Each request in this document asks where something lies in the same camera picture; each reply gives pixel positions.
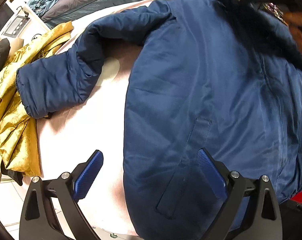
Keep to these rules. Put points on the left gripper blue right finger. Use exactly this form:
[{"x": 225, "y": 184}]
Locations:
[{"x": 215, "y": 179}]

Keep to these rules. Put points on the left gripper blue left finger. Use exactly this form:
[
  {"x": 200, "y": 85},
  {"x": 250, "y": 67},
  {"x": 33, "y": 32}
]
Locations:
[{"x": 84, "y": 175}]

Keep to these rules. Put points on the navy blue puffer jacket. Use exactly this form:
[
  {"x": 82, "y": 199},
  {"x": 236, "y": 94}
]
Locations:
[{"x": 213, "y": 74}]

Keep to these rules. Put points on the pink polka dot bed sheet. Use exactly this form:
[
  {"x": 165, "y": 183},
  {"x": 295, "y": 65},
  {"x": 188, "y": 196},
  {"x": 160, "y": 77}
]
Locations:
[{"x": 71, "y": 135}]

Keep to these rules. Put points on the gold satin jacket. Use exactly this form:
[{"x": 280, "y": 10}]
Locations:
[{"x": 18, "y": 130}]

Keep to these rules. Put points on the small digital display device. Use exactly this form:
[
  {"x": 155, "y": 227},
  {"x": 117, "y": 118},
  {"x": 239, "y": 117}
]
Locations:
[{"x": 16, "y": 26}]

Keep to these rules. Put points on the white bedside cabinet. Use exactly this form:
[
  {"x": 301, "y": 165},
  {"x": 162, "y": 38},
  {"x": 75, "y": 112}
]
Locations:
[{"x": 34, "y": 28}]

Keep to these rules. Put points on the white tablet screen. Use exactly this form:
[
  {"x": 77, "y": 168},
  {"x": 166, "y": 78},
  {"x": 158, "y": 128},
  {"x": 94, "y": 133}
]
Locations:
[{"x": 5, "y": 15}]

